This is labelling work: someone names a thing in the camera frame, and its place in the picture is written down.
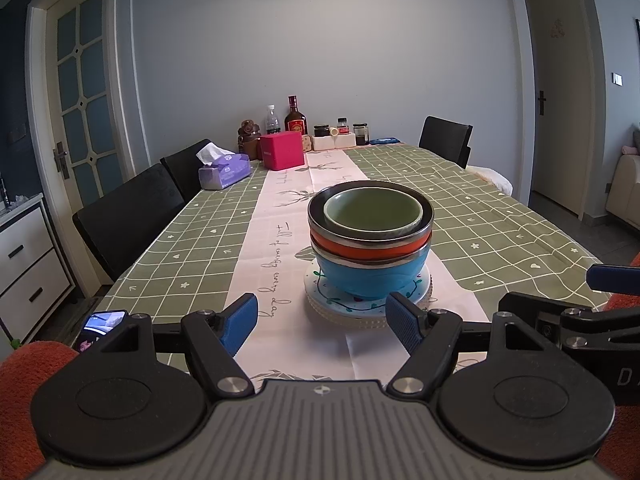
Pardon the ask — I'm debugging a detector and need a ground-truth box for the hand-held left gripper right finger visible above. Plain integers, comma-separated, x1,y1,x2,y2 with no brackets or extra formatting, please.
385,291,566,401

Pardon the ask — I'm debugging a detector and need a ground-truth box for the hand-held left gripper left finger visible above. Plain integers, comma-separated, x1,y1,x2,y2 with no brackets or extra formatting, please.
75,293,259,401

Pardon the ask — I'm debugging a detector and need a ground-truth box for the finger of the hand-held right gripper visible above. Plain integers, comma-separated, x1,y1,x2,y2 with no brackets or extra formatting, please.
586,262,640,292
497,291,608,351

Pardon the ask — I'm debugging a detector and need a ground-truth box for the large flowered glass plate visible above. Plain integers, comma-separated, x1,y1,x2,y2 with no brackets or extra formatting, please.
305,285,432,332

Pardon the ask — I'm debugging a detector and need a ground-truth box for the blue steel-lined bowl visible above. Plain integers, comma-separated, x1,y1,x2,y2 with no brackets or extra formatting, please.
311,240,431,300

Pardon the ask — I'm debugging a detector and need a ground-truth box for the small flowered glass plate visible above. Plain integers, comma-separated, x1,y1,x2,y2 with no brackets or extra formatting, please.
307,296,401,326

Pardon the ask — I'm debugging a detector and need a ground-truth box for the white painted ceramic plate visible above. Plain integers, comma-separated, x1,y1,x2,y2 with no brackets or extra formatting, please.
303,260,432,316

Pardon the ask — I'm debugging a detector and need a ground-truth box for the orange steel-lined bowl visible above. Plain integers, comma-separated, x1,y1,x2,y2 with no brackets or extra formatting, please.
307,180,434,261

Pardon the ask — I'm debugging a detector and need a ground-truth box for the green ceramic bowl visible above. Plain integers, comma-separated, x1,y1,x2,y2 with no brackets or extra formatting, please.
323,186,425,242

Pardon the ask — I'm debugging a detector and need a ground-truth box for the pink deer table runner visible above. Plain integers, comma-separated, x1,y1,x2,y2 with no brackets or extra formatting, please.
222,150,493,393

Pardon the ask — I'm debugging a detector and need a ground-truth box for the beige sofa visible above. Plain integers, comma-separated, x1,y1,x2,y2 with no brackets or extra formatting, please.
606,152,640,231

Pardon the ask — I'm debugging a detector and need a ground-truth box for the smartphone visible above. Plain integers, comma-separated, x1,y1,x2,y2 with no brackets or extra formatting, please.
75,310,128,352

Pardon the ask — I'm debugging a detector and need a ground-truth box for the white cloth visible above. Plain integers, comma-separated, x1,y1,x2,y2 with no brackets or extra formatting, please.
467,165,514,195

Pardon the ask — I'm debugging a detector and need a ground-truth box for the purple tissue pack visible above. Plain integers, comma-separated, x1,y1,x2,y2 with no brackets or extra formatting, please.
196,142,252,191

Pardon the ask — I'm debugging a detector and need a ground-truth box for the plain cream door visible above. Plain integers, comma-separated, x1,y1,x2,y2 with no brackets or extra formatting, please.
525,0,596,221

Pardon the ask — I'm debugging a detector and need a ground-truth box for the pink box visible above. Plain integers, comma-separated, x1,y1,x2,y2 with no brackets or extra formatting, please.
259,131,306,171

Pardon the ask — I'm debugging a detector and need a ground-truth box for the brown figurine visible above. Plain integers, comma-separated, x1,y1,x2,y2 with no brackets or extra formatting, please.
237,120,262,160

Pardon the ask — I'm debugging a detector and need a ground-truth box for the dark liquor bottle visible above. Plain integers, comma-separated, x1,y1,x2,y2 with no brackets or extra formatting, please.
284,95,308,136

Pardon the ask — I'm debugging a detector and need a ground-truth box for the white drawer cabinet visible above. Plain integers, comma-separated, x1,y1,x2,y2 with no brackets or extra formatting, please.
0,197,78,346

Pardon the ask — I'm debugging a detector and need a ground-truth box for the orange fleece cloth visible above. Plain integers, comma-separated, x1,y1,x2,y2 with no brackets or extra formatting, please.
0,341,81,480

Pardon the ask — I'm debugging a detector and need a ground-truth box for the glass-panel door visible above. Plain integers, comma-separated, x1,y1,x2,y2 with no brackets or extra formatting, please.
27,0,136,301

